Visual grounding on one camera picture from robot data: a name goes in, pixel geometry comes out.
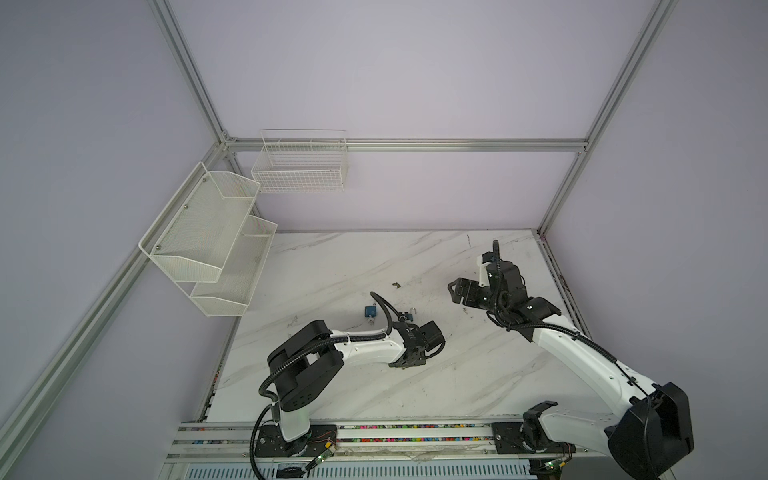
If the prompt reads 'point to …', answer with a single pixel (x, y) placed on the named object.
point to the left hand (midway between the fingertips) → (409, 357)
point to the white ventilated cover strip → (371, 470)
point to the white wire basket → (301, 161)
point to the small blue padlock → (409, 315)
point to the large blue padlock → (370, 311)
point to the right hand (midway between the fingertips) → (458, 286)
